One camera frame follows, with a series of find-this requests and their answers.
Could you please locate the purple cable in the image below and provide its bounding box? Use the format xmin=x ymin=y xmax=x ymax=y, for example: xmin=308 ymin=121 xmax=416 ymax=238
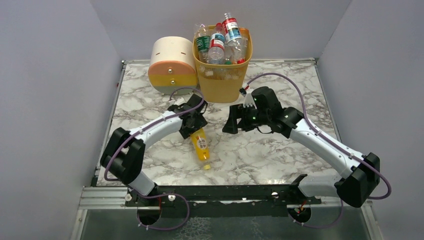
xmin=103 ymin=87 xmax=207 ymax=232
xmin=245 ymin=72 xmax=392 ymax=230

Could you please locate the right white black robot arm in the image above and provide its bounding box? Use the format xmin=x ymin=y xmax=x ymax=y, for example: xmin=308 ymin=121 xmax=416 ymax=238
xmin=222 ymin=86 xmax=380 ymax=208

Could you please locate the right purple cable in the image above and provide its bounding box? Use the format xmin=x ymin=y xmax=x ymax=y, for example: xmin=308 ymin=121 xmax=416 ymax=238
xmin=245 ymin=72 xmax=392 ymax=230

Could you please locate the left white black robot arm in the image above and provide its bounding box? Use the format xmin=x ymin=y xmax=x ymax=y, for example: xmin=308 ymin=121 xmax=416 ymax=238
xmin=100 ymin=94 xmax=208 ymax=196

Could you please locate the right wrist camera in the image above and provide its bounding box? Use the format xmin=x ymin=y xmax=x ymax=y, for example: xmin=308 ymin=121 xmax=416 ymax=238
xmin=239 ymin=86 xmax=257 ymax=109

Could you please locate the clear bottle green label angled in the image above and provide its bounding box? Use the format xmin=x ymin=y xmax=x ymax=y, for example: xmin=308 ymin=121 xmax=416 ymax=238
xmin=194 ymin=23 xmax=210 ymax=63

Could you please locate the yellow mesh waste bin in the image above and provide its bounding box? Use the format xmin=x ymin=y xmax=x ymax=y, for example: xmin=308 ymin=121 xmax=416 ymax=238
xmin=192 ymin=27 xmax=253 ymax=103

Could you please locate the orange label clear bottle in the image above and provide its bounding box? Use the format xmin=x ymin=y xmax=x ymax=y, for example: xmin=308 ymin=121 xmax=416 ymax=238
xmin=236 ymin=27 xmax=249 ymax=64

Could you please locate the round pink yellow drawer box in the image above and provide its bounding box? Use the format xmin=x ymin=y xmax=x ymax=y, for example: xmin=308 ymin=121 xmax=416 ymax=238
xmin=147 ymin=36 xmax=198 ymax=95

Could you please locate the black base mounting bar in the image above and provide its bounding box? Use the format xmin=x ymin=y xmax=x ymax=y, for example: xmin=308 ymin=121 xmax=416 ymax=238
xmin=124 ymin=184 xmax=321 ymax=218

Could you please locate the yellow drink bottle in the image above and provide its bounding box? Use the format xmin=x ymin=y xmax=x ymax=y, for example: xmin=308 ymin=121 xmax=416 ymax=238
xmin=190 ymin=128 xmax=211 ymax=170

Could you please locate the clear bottle red blue label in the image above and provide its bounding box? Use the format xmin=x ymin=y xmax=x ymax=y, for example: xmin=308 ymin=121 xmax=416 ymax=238
xmin=222 ymin=12 xmax=242 ymax=47

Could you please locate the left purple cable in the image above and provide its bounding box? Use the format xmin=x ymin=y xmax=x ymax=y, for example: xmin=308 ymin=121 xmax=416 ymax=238
xmin=103 ymin=87 xmax=207 ymax=232

